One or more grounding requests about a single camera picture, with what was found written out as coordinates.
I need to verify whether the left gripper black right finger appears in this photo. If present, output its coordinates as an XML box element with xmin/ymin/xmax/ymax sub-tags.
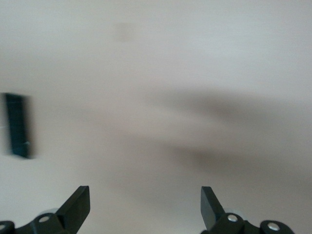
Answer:
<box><xmin>200</xmin><ymin>186</ymin><xmax>259</xmax><ymax>234</ymax></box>

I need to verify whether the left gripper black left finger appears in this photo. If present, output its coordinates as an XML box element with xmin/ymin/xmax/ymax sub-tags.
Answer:
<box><xmin>14</xmin><ymin>185</ymin><xmax>91</xmax><ymax>234</ymax></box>

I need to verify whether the long black phone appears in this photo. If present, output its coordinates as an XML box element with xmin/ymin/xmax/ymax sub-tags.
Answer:
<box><xmin>4</xmin><ymin>92</ymin><xmax>36</xmax><ymax>159</ymax></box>

